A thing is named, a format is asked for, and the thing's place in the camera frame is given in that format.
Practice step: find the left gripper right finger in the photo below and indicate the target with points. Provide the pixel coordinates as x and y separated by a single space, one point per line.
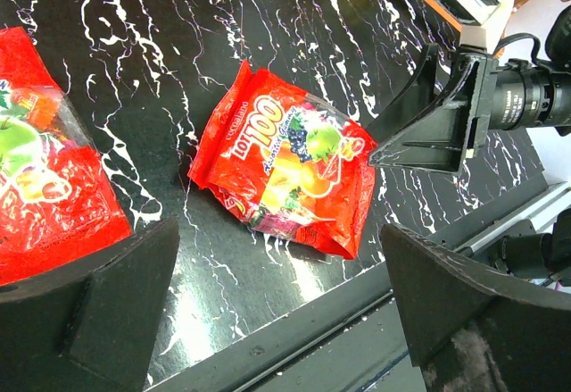
469 327

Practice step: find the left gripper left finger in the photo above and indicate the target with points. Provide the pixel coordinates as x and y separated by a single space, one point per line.
89 325

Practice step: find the red candy bag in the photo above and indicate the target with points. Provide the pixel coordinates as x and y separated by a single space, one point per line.
57 203
287 164

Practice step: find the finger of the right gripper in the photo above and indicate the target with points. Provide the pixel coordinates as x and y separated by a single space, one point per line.
434 140
415 96

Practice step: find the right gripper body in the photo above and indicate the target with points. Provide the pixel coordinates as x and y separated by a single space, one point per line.
516 95

